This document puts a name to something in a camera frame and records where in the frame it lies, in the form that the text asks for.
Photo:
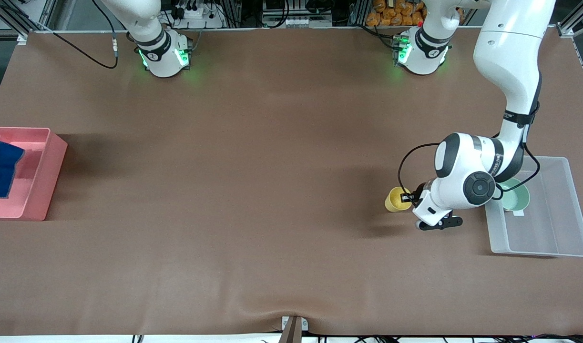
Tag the clear plastic bin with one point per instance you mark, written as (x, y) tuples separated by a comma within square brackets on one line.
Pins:
[(553, 224)]

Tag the blue microfibre cloth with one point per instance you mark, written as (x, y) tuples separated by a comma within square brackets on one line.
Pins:
[(3, 171)]

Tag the yellow cup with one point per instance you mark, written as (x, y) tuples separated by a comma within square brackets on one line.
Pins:
[(393, 200)]

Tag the brown table cover mat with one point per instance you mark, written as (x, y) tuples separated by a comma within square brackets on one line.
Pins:
[(272, 190)]

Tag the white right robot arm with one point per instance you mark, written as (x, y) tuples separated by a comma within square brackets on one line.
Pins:
[(160, 52)]

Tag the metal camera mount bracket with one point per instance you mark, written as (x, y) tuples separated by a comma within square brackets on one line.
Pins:
[(293, 328)]

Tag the white power strip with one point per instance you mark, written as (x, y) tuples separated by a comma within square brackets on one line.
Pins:
[(196, 14)]

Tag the aluminium frame post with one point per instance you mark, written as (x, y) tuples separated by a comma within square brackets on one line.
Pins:
[(575, 21), (19, 19)]

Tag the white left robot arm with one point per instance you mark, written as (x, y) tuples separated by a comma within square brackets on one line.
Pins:
[(510, 57)]

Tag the pink plastic bin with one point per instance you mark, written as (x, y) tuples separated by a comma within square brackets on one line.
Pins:
[(38, 176)]

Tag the pale green bowl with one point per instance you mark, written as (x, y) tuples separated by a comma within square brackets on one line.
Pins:
[(517, 197)]

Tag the orange packaged goods pile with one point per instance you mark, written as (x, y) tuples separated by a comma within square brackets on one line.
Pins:
[(396, 12)]

